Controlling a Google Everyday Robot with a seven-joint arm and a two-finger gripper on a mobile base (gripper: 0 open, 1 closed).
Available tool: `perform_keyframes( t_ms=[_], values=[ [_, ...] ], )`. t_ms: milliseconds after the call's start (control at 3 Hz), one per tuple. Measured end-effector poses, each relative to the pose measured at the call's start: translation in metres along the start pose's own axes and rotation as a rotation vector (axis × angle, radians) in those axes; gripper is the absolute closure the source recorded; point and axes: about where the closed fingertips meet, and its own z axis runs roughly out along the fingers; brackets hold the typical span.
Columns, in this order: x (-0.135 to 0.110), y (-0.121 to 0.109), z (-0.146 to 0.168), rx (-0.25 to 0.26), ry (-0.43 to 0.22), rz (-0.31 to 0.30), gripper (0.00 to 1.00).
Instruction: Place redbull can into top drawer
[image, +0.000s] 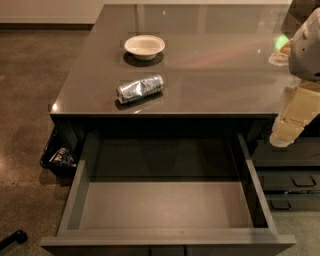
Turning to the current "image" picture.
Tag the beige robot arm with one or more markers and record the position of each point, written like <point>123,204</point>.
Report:
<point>301,54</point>

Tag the silver blue redbull can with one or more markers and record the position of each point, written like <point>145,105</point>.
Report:
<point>140,89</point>

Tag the dark grey counter cabinet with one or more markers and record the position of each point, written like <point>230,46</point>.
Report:
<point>216,71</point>

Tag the black bin with trash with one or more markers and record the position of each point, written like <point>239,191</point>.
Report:
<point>57,158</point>

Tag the black cylindrical floor object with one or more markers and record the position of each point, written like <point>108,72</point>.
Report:
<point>18,236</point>

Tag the white ceramic bowl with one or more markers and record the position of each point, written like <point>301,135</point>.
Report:
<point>144,47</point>

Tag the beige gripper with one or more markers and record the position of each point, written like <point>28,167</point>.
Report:
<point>306,55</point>

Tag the grey open top drawer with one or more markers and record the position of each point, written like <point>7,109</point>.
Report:
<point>166,197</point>

